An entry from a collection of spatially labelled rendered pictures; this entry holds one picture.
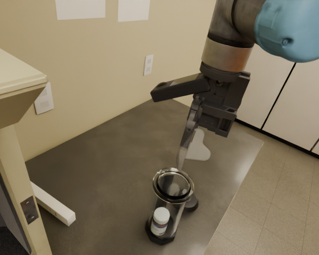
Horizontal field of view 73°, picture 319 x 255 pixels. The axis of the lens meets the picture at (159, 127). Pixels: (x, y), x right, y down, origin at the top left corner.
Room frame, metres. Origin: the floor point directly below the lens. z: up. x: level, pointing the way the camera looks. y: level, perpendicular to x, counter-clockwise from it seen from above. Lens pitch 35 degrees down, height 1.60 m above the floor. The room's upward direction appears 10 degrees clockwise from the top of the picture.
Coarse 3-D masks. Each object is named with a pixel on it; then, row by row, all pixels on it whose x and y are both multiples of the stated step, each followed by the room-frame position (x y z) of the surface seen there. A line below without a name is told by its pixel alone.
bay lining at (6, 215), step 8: (0, 176) 0.22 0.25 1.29; (0, 184) 0.22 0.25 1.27; (0, 192) 0.23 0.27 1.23; (0, 200) 0.24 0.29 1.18; (8, 200) 0.22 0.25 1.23; (0, 208) 0.26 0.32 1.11; (8, 208) 0.22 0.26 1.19; (0, 216) 0.27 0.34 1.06; (8, 216) 0.24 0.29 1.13; (16, 216) 0.22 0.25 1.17; (0, 224) 0.27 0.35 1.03; (8, 224) 0.26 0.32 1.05; (16, 224) 0.22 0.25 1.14; (16, 232) 0.24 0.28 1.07; (24, 240) 0.22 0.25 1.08
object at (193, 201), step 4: (192, 196) 0.50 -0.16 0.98; (188, 200) 0.48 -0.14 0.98; (192, 200) 0.48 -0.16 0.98; (196, 200) 0.49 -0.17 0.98; (188, 204) 0.46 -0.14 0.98; (192, 204) 0.47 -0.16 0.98; (196, 204) 0.47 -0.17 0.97; (184, 208) 0.45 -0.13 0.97; (188, 208) 0.45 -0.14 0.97; (192, 208) 0.46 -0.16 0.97; (196, 208) 0.46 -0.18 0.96
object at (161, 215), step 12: (168, 168) 0.43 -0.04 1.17; (156, 180) 0.38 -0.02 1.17; (168, 180) 0.42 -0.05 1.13; (180, 180) 0.42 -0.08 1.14; (168, 192) 0.42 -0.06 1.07; (180, 192) 0.41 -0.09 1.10; (192, 192) 0.36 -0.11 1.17; (156, 204) 0.35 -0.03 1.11; (168, 204) 0.34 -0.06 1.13; (180, 204) 0.34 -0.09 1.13; (156, 216) 0.34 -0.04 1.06; (168, 216) 0.33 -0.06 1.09; (180, 216) 0.36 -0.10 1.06; (156, 228) 0.34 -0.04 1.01; (168, 228) 0.34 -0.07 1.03
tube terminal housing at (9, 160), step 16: (0, 144) 0.21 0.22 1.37; (16, 144) 0.23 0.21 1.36; (0, 160) 0.21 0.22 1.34; (16, 160) 0.23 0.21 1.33; (16, 176) 0.22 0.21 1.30; (16, 192) 0.21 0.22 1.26; (32, 192) 0.23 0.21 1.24; (16, 208) 0.22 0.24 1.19; (32, 224) 0.22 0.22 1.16; (32, 240) 0.21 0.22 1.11
